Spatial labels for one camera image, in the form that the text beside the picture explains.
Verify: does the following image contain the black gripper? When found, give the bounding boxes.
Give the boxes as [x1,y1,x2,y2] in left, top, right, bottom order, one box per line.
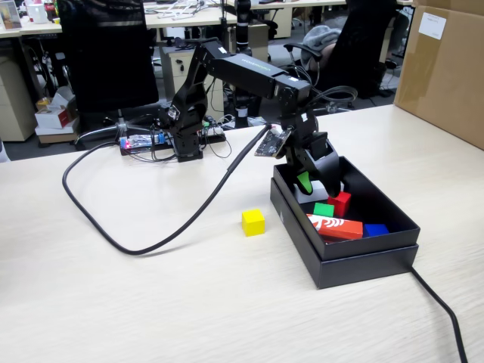
[285,130,345,199]

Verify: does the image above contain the green wooden cube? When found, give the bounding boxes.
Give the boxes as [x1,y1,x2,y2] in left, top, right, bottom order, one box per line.
[312,202,336,218]

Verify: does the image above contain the red wooden cube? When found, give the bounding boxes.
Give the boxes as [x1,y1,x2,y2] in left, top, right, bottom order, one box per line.
[327,191,352,219]

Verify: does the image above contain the yellow wooden cube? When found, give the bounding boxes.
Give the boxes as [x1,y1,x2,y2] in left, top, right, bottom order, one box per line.
[241,209,266,237]

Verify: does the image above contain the orange box with white print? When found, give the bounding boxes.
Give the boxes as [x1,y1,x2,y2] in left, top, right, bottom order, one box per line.
[305,213,365,244]

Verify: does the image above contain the black cardboard box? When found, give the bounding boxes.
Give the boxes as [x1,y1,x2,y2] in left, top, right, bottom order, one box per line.
[272,155,422,262]

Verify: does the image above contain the black open box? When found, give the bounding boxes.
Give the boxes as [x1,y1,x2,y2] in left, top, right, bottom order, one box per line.
[269,177,420,290]

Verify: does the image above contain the large brown cardboard box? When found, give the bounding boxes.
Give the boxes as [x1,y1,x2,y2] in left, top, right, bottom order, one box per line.
[392,0,484,150]

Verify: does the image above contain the white rectangular block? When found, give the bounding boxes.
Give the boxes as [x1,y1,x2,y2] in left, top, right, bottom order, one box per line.
[294,180,330,204]

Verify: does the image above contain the blue wooden cube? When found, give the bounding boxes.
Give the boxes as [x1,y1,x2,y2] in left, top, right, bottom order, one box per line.
[363,223,390,238]

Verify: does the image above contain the black office chair chrome arms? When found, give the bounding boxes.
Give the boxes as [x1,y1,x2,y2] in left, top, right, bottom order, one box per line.
[283,0,402,120]

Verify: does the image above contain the grey cloth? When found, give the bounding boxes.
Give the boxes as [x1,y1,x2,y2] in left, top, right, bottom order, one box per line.
[302,25,343,71]

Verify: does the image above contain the black vertical pole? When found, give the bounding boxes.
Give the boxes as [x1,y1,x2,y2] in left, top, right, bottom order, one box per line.
[233,0,253,128]

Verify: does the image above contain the controller board with red light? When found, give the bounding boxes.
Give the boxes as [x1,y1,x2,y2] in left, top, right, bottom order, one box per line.
[119,132,167,157]

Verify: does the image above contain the beige office desk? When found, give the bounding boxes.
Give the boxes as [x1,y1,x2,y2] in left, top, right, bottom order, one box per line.
[144,5,237,28]
[0,17,64,39]

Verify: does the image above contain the black mesh office chair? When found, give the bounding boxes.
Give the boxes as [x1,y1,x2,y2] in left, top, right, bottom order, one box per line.
[56,0,162,147]

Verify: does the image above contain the white and red carton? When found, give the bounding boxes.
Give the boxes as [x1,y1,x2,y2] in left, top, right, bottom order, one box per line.
[34,105,79,132]

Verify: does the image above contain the standing picture card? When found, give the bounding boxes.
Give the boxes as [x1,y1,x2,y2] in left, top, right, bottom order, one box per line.
[0,0,23,30]

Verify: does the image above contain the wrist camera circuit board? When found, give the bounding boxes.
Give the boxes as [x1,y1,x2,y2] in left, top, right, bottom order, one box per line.
[253,126,293,159]

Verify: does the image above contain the thick black cable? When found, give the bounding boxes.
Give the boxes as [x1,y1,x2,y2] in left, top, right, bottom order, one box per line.
[408,266,470,363]
[61,123,275,256]

